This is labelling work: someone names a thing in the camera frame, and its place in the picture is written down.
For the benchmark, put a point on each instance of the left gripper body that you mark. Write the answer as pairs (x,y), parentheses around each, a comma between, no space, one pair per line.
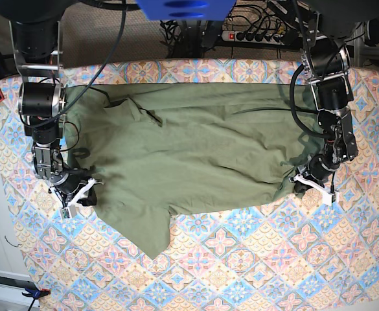
(315,173)

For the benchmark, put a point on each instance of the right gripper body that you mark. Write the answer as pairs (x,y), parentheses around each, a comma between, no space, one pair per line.
(69,182)

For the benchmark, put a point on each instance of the olive green t-shirt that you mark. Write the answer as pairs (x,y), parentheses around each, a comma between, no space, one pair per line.
(167,149)

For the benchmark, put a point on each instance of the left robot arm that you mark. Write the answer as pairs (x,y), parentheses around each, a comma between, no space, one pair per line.
(326,61)

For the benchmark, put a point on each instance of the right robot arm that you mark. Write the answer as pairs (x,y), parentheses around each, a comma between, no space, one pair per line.
(36,42)

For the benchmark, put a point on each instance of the patterned tile tablecloth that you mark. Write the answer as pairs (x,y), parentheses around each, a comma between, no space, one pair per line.
(294,254)

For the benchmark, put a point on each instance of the blue orange clamp lower left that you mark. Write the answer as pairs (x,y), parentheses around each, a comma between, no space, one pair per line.
(35,293)

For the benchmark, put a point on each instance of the black speaker top right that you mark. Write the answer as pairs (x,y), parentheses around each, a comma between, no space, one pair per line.
(372,29)

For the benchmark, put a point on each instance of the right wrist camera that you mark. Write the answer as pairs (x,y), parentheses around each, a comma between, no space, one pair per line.
(68,212)

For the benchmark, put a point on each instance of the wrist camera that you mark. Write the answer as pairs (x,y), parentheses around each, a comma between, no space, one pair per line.
(328,198)
(68,212)

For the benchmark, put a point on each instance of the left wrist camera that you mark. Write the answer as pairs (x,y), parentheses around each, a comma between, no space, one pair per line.
(328,198)

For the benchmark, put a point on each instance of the power strip with red switch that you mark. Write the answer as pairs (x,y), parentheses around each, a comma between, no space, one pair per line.
(250,37)

